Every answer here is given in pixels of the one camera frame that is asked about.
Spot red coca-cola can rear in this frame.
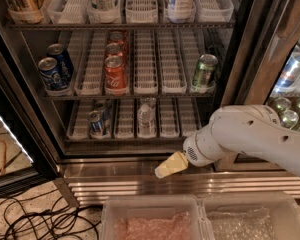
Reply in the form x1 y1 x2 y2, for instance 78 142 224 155
108 31 127 46

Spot blue pepsi can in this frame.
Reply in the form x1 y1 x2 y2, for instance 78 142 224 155
47 43 74 82
38 57 68 91

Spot clear water bottle rear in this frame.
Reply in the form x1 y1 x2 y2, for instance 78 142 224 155
140 97 157 108

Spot stainless steel fridge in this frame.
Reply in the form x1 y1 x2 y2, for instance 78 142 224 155
0 0 300 207

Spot red coca-cola can front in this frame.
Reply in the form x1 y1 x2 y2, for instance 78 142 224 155
104 56 126 90

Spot blue can bottom front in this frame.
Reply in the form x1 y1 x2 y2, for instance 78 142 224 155
89 110 105 136

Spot red coca-cola can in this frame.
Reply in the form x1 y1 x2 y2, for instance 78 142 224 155
105 43 124 57
108 31 127 46
104 56 126 90

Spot green soda can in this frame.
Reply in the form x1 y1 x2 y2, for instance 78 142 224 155
192 54 218 89

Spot black floor cables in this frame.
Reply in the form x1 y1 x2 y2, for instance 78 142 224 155
0 187 101 240

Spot clear water bottle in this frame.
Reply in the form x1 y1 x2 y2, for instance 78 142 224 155
140 97 157 108
138 103 156 138

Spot clear water bottle front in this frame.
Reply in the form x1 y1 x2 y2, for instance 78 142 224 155
138 103 156 138

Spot red coca-cola can middle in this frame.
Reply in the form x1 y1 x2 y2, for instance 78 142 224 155
105 43 124 57

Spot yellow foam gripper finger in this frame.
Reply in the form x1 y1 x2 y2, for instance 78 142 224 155
155 151 188 179

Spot left clear plastic bin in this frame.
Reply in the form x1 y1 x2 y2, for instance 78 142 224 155
100 195 210 240

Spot clear plastic bin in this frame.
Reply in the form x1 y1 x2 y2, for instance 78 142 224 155
203 192 300 240
100 195 210 240

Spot blue can bottom rear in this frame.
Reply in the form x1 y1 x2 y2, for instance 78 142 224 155
93 99 111 127

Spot open fridge glass door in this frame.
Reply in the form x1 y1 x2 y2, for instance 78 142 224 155
0 52 57 198

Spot right clear plastic bin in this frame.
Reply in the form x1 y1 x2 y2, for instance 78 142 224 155
203 192 300 240

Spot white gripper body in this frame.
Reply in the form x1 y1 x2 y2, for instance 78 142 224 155
183 125 228 167

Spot blue pepsi can front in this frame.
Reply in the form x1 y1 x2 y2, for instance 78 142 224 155
38 57 68 91

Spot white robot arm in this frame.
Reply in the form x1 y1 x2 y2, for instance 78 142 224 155
155 105 300 178

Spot blue pepsi can rear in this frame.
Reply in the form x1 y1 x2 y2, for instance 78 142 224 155
47 43 74 82

